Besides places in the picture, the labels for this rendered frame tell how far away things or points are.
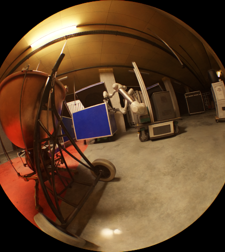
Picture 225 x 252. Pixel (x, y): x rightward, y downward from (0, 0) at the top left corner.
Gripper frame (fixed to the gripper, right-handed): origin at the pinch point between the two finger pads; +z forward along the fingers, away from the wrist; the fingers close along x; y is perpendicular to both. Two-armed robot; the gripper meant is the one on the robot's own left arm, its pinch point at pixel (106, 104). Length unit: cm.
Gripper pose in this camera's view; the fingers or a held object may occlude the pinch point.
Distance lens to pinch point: 185.7
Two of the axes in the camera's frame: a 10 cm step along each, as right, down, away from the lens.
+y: 2.0, 1.1, 9.7
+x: -9.7, 1.8, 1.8
